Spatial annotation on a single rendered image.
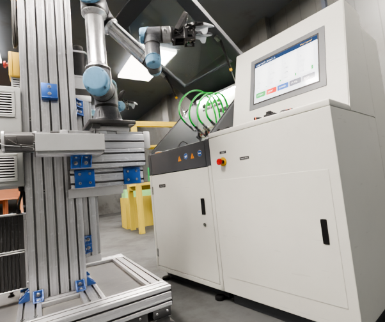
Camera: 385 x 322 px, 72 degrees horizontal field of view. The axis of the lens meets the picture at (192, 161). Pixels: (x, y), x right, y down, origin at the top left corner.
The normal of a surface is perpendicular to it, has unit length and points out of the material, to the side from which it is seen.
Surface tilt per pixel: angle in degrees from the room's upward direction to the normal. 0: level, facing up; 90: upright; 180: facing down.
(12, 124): 90
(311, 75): 76
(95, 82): 97
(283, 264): 90
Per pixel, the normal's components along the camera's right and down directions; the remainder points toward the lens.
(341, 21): -0.76, -0.22
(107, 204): 0.51, -0.12
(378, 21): -0.86, 0.04
